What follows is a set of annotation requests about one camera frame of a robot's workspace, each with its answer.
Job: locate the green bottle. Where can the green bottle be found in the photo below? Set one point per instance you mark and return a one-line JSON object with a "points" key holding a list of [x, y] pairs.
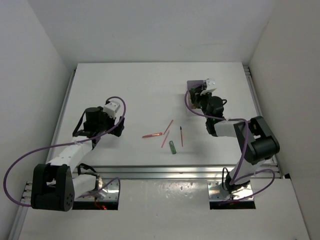
{"points": [[172, 147]]}

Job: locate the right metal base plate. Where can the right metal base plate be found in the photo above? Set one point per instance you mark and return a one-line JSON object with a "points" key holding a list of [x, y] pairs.
{"points": [[216, 193]]}

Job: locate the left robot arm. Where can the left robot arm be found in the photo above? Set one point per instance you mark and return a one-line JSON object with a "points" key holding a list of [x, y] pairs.
{"points": [[58, 183]]}

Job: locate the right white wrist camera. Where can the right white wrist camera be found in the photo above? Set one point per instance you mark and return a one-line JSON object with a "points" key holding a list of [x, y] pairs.
{"points": [[208, 86]]}

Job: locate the pink mascara wand brush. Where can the pink mascara wand brush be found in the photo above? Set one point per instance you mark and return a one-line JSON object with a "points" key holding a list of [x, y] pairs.
{"points": [[181, 136]]}

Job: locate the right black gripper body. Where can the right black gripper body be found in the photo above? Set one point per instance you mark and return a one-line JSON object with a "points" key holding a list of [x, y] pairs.
{"points": [[202, 101]]}

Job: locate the thin pink brush stick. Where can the thin pink brush stick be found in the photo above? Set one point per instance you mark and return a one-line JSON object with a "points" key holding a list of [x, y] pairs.
{"points": [[168, 126]]}

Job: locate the long pink stick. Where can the long pink stick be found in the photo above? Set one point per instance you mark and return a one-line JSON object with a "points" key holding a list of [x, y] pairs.
{"points": [[165, 138]]}

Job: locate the white organizer box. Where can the white organizer box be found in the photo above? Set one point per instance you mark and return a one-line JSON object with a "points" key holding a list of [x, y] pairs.
{"points": [[192, 85]]}

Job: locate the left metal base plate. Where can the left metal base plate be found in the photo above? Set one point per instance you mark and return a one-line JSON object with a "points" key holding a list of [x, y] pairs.
{"points": [[107, 190]]}

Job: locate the pink lip pencil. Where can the pink lip pencil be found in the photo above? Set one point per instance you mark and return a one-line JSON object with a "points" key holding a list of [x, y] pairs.
{"points": [[152, 135]]}

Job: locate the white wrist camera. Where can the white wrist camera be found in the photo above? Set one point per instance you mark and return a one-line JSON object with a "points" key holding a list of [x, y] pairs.
{"points": [[111, 108], [208, 86]]}

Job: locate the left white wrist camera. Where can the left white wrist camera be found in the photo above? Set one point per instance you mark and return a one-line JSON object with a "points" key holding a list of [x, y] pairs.
{"points": [[111, 108]]}

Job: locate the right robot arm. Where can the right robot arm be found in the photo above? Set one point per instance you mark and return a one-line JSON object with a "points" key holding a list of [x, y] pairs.
{"points": [[257, 142]]}

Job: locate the metal base plate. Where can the metal base plate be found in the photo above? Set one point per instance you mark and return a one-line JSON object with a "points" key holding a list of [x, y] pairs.
{"points": [[107, 190], [216, 193]]}

